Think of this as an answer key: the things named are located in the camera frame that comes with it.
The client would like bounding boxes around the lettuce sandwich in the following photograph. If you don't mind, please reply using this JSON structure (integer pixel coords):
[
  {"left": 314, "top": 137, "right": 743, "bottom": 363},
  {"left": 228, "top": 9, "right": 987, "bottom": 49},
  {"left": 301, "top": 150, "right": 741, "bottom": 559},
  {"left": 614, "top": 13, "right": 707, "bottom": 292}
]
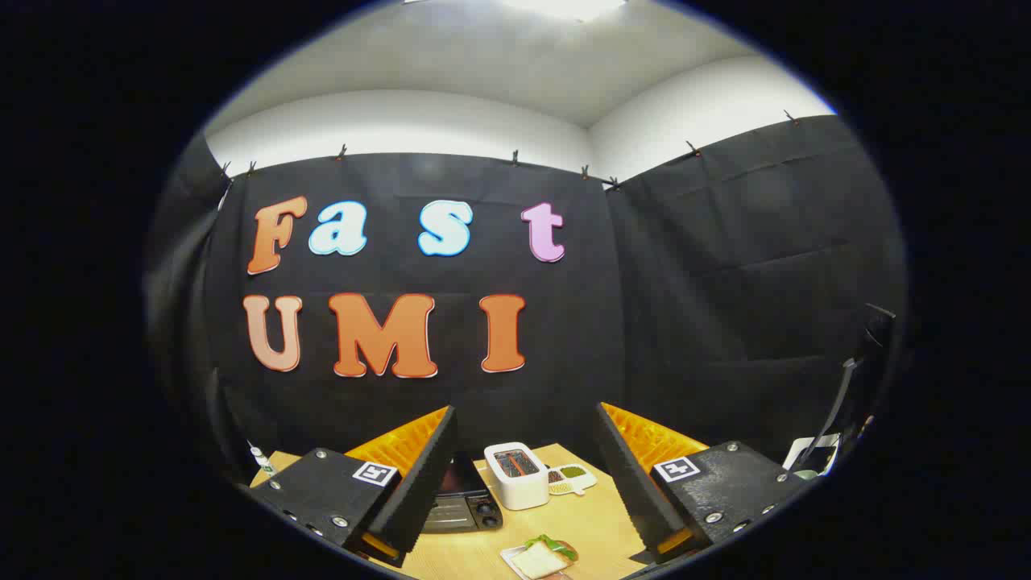
[{"left": 513, "top": 534, "right": 579, "bottom": 580}]

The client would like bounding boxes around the black metal stand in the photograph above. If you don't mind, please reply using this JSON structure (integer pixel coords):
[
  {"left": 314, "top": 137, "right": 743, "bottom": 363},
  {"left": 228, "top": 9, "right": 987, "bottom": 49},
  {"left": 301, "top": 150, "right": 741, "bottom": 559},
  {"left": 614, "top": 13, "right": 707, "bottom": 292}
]
[{"left": 793, "top": 304, "right": 896, "bottom": 476}]

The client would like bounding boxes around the small white tray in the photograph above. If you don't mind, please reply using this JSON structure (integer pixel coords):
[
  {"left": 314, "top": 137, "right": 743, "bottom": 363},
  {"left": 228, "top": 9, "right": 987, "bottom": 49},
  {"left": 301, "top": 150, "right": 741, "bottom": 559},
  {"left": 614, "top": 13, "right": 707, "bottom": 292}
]
[{"left": 499, "top": 544, "right": 577, "bottom": 580}]

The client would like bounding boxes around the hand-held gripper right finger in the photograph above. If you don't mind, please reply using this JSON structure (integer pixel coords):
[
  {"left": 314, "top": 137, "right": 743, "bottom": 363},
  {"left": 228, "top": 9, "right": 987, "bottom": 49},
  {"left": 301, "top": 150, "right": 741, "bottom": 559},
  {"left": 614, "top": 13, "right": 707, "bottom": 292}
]
[{"left": 594, "top": 401, "right": 813, "bottom": 567}]

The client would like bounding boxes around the black toaster oven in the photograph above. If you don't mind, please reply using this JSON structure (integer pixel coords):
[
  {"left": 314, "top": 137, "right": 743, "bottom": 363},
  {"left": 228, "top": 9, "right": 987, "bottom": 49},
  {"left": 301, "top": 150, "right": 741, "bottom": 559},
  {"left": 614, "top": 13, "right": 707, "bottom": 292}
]
[{"left": 419, "top": 453, "right": 505, "bottom": 534}]

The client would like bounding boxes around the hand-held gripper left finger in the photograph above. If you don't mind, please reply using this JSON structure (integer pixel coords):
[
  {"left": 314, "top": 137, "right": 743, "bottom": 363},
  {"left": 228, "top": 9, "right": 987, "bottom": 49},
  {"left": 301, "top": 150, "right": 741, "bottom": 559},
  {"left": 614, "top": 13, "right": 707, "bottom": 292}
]
[{"left": 246, "top": 405, "right": 460, "bottom": 569}]

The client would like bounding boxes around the white pop-up toaster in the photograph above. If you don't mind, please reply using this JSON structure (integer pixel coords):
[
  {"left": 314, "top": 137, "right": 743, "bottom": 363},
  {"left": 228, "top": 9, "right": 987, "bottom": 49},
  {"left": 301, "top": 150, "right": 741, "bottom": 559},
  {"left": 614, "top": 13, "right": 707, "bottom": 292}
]
[{"left": 484, "top": 441, "right": 551, "bottom": 511}]

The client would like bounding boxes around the white divided bean dish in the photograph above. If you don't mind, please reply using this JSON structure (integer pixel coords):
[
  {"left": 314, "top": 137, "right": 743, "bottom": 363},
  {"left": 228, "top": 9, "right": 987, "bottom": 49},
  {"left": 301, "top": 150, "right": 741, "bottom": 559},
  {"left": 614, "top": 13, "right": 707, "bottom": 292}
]
[{"left": 546, "top": 464, "right": 598, "bottom": 496}]

